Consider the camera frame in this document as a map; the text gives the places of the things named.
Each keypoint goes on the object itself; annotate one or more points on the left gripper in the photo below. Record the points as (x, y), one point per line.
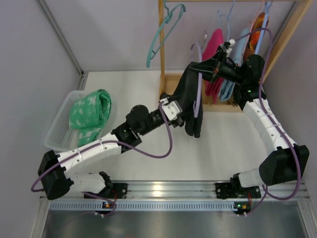
(178, 119)

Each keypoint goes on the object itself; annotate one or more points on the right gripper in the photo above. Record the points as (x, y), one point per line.
(215, 71)

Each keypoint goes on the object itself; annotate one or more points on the lilac hanger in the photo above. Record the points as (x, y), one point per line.
(197, 102)

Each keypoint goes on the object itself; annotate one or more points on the black trousers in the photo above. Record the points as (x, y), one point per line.
(186, 94)

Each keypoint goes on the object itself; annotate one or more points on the teal hanger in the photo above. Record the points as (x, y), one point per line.
(160, 37)

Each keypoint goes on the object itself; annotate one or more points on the green trousers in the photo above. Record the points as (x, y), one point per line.
(89, 115)

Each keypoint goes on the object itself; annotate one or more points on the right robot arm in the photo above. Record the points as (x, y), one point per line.
(286, 160)

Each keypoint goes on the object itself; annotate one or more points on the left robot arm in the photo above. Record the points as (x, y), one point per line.
(62, 173)

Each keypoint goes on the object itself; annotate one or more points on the light blue trousers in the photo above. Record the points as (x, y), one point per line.
(227, 87)

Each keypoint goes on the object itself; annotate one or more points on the pink trousers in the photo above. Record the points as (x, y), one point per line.
(213, 88)

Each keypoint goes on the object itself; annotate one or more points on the orange patterned trousers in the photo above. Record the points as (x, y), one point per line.
(253, 38)

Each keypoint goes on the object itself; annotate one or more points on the light blue hanger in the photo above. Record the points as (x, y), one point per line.
(227, 19)

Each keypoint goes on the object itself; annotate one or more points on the wooden clothes rack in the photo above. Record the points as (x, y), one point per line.
(168, 80)

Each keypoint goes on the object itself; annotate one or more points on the white plastic basket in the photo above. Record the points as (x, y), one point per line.
(60, 136)

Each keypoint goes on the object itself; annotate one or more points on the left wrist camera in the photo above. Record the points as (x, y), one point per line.
(171, 108)

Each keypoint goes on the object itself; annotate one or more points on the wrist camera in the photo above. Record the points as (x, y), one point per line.
(226, 47)
(171, 108)

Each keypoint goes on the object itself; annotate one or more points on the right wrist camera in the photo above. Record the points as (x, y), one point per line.
(226, 47)

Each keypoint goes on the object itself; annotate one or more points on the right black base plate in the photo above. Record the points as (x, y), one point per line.
(226, 190)

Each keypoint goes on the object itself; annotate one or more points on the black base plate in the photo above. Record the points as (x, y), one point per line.
(118, 190)
(226, 190)

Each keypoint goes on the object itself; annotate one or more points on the grey slotted cable duct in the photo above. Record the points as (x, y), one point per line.
(125, 205)

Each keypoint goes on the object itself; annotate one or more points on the aluminium mounting rail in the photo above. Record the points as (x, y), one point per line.
(188, 189)

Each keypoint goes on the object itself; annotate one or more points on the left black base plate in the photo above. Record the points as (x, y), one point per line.
(118, 190)

